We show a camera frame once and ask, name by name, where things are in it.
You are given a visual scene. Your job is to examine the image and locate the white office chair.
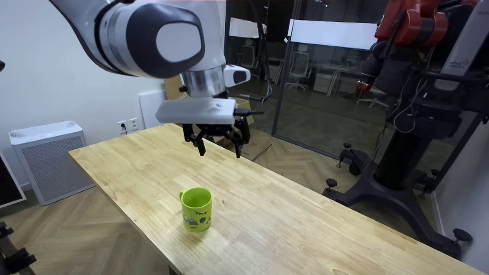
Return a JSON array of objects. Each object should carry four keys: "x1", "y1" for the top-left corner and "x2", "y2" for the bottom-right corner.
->
[{"x1": 355, "y1": 82, "x2": 391, "y2": 110}]

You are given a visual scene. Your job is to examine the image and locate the red and black robot torso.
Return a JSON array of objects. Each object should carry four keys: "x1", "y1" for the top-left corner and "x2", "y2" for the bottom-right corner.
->
[{"x1": 355, "y1": 0, "x2": 489, "y2": 142}]

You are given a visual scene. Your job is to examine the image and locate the green plastic mug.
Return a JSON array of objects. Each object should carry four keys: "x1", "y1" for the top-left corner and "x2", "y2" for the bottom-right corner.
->
[{"x1": 177, "y1": 186, "x2": 213, "y2": 233}]

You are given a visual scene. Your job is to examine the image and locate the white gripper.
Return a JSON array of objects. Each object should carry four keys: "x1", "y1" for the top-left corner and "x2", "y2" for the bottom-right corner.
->
[{"x1": 154, "y1": 96, "x2": 244, "y2": 158}]

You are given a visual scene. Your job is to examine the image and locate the small white board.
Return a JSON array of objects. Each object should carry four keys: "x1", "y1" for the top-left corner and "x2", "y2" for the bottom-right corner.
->
[{"x1": 227, "y1": 15, "x2": 268, "y2": 39}]

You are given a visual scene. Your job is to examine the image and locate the black monitor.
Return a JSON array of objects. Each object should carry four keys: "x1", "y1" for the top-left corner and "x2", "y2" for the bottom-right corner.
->
[{"x1": 0, "y1": 151, "x2": 27, "y2": 210}]

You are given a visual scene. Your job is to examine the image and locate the white wall panel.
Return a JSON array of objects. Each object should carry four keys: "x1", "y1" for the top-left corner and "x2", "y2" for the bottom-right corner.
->
[{"x1": 137, "y1": 88, "x2": 169, "y2": 129}]

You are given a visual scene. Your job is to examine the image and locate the black robot pedestal with wheels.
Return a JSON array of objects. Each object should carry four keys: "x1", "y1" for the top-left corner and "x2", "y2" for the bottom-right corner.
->
[{"x1": 322, "y1": 113, "x2": 473, "y2": 259}]

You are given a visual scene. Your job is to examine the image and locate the white air purifier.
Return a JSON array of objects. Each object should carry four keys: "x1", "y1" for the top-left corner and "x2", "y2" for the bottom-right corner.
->
[{"x1": 7, "y1": 119, "x2": 96, "y2": 206}]

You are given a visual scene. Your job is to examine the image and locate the large white board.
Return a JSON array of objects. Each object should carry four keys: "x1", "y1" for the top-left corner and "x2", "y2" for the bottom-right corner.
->
[{"x1": 287, "y1": 18, "x2": 378, "y2": 51}]

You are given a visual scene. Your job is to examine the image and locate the black clamp stand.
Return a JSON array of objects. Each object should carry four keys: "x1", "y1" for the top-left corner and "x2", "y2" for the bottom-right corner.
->
[{"x1": 0, "y1": 220, "x2": 38, "y2": 275}]

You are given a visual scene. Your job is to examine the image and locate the black glass wall post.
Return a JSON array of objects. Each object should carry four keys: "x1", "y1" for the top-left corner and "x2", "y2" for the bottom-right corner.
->
[{"x1": 268, "y1": 0, "x2": 297, "y2": 137}]

